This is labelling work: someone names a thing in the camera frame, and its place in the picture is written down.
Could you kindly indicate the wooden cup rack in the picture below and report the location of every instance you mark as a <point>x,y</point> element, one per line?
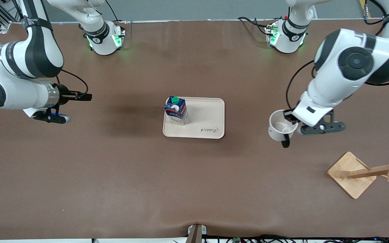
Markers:
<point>349,175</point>

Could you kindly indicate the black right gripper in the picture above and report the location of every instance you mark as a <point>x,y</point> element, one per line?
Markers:
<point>63,94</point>

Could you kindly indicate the brown table cover mat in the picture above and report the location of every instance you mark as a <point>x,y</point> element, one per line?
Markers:
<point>113,168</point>

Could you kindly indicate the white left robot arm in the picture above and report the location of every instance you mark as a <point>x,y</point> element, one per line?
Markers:
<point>333,87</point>

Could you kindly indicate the cream plastic tray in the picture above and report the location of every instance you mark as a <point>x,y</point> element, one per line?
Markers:
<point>204,118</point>

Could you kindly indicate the small green connector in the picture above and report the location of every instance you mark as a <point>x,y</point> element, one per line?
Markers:
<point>237,240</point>

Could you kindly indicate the blue milk carton green cap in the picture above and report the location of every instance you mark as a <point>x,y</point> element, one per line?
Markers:
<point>176,108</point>

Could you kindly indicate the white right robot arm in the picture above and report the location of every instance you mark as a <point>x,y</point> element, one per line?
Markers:
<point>35,54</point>

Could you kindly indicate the front camera mount post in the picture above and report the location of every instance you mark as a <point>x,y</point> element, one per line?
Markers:
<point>197,233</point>

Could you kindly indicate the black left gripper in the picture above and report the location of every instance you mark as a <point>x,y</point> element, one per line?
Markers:
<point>288,116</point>

